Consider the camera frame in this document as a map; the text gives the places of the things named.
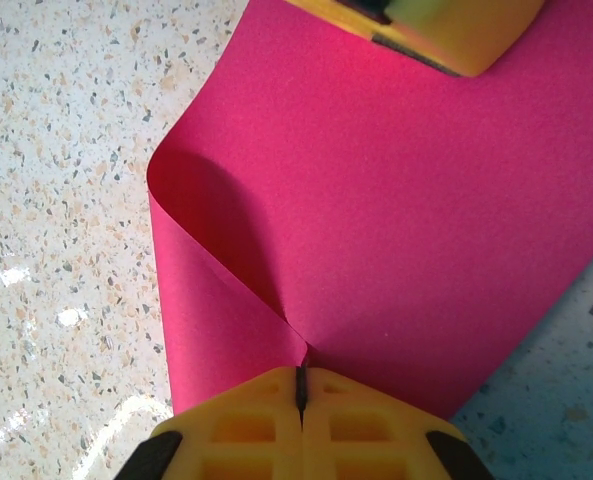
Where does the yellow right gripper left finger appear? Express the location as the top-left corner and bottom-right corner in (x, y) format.
(119, 366), (303, 480)

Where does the pink paper sheet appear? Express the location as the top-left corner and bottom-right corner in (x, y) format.
(145, 0), (593, 421)

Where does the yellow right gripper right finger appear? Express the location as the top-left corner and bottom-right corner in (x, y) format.
(300, 367), (498, 480)

